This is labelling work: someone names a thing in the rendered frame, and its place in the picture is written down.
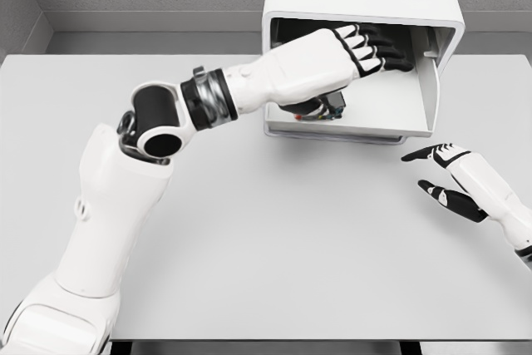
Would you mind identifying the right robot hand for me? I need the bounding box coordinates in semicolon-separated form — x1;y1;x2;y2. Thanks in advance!
400;142;521;234

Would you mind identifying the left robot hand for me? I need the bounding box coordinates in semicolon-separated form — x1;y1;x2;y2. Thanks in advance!
265;23;416;121

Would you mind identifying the black load switch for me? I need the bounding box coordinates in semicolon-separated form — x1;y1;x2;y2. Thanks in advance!
292;89;348;121

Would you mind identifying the white cabinet drawer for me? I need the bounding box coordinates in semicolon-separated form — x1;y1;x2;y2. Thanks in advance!
264;52;441;141

